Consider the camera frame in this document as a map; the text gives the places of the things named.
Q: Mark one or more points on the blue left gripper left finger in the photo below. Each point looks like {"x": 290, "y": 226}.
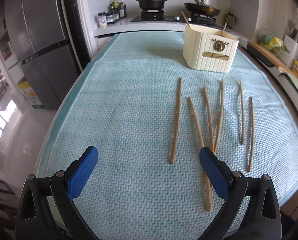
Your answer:
{"x": 79, "y": 172}

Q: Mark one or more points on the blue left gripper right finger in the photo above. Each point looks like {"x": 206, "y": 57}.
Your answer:
{"x": 217, "y": 172}

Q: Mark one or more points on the wooden chopstick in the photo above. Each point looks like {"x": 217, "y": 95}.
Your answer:
{"x": 185, "y": 18}
{"x": 201, "y": 144}
{"x": 209, "y": 116}
{"x": 252, "y": 134}
{"x": 220, "y": 116}
{"x": 177, "y": 122}
{"x": 242, "y": 113}

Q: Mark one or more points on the light blue woven table mat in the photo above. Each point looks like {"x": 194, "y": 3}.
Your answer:
{"x": 124, "y": 104}

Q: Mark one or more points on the yellow cardboard box on floor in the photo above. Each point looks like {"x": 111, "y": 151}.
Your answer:
{"x": 29, "y": 93}

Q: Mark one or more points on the wooden cutting board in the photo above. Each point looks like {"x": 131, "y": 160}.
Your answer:
{"x": 272, "y": 58}

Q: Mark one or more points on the cream ribbed utensil holder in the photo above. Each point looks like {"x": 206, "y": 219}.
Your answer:
{"x": 209, "y": 49}

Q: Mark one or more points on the yellow snack packet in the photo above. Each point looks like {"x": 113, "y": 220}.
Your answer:
{"x": 294, "y": 67}

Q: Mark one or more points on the yellow green plastic bag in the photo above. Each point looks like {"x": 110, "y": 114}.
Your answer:
{"x": 274, "y": 45}

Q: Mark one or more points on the wooden spoon in holder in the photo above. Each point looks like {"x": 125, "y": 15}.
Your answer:
{"x": 223, "y": 30}

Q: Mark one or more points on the white knife block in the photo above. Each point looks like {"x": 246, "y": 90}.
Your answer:
{"x": 289, "y": 50}

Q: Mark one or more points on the grey double door refrigerator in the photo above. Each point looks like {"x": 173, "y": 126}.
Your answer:
{"x": 42, "y": 42}

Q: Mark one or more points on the dark french press jug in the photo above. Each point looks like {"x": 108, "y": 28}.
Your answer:
{"x": 230, "y": 20}

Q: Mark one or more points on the wooden chopstick in holder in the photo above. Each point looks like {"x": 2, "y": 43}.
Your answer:
{"x": 185, "y": 18}

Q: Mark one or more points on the white spice jar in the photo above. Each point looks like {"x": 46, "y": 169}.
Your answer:
{"x": 101, "y": 20}

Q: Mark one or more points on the clear spice container rack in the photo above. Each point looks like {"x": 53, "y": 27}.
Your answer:
{"x": 112, "y": 17}

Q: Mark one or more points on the black wok with glass lid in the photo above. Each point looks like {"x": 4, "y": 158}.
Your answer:
{"x": 199, "y": 7}

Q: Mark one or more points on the black gas stove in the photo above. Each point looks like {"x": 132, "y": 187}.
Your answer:
{"x": 160, "y": 16}

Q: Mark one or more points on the sauce bottles group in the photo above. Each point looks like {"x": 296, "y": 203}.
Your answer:
{"x": 119, "y": 6}

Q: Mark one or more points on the black pot with red lid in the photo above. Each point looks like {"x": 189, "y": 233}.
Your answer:
{"x": 148, "y": 5}

